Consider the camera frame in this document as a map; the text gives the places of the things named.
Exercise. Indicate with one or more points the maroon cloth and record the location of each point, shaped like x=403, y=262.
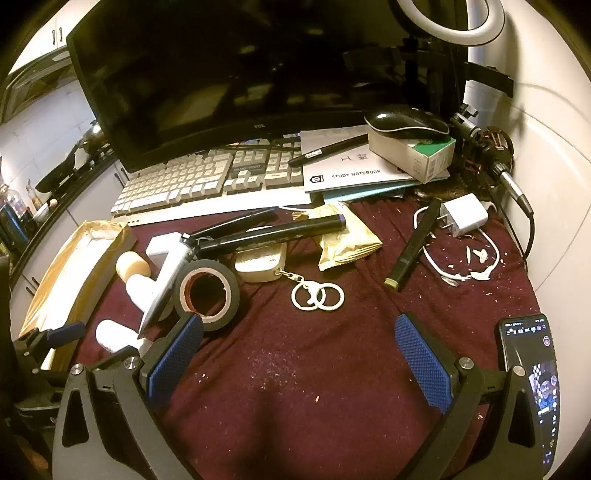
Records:
x=300, y=369

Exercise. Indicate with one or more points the black computer monitor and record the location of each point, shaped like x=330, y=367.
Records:
x=207, y=69

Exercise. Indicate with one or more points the black computer mouse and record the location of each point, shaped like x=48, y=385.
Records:
x=406, y=121

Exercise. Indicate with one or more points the slim black marker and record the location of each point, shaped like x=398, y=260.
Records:
x=240, y=220

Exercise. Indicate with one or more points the teal notebook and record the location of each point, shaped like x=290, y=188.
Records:
x=369, y=191

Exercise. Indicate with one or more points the black marker green cap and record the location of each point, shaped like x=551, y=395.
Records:
x=413, y=242

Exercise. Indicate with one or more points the white cylinder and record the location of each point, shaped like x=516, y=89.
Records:
x=113, y=336
x=141, y=295

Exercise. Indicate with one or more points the black marker purple band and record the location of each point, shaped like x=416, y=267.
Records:
x=277, y=233

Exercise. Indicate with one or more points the grey notebook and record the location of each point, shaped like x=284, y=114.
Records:
x=341, y=170

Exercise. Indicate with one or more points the white charger plug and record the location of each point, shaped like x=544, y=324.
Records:
x=464, y=214

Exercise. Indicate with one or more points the cardboard box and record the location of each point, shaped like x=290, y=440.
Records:
x=69, y=281

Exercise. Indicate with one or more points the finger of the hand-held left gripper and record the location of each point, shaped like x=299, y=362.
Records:
x=69, y=333

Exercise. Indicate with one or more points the black pen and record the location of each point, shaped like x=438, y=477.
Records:
x=323, y=150

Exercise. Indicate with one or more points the white key rings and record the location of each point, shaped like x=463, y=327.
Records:
x=318, y=297

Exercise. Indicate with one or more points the metal pot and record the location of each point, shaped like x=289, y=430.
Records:
x=92, y=138

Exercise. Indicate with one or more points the white green small box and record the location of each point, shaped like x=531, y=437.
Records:
x=415, y=154

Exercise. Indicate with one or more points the dark bronze ornament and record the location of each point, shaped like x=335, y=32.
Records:
x=443, y=190

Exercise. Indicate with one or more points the blue jar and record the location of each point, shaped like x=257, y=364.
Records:
x=9, y=226

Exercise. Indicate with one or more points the scattered seed shells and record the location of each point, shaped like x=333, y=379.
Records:
x=478, y=254

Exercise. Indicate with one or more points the range hood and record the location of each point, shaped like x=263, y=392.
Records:
x=32, y=87

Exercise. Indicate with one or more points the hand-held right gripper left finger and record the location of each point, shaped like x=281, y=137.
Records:
x=178, y=360

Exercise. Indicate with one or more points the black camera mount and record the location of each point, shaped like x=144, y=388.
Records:
x=464, y=124

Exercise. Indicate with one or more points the white grey keyboard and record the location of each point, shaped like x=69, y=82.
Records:
x=184, y=180

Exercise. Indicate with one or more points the cream round bottle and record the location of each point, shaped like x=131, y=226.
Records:
x=131, y=266

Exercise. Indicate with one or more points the black phone holder clamp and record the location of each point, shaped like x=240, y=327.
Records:
x=489, y=78

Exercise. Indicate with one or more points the black tape roll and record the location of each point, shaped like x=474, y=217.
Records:
x=231, y=300

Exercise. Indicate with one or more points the yellow cracker packet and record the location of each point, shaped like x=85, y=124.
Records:
x=346, y=247

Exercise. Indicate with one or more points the yellow cartoon case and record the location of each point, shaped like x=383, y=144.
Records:
x=258, y=265

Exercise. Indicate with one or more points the silver utility knife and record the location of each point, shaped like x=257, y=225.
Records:
x=166, y=286

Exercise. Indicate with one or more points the black smartphone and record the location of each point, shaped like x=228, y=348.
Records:
x=535, y=360

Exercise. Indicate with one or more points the black wok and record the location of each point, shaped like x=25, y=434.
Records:
x=55, y=175

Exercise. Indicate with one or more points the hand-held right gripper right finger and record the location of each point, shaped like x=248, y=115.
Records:
x=422, y=360

